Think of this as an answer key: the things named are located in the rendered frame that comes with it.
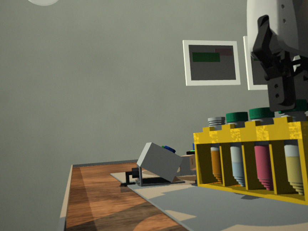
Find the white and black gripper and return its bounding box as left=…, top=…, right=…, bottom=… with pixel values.
left=247, top=0, right=308, bottom=112

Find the green screw cap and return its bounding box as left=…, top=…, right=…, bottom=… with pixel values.
left=249, top=107, right=275, bottom=119
left=278, top=99, right=308, bottom=114
left=226, top=112, right=248, bottom=123

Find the yellow tube rack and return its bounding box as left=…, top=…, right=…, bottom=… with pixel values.
left=193, top=116, right=308, bottom=205

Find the beige flat mat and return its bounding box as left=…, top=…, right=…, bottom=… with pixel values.
left=126, top=167, right=308, bottom=231

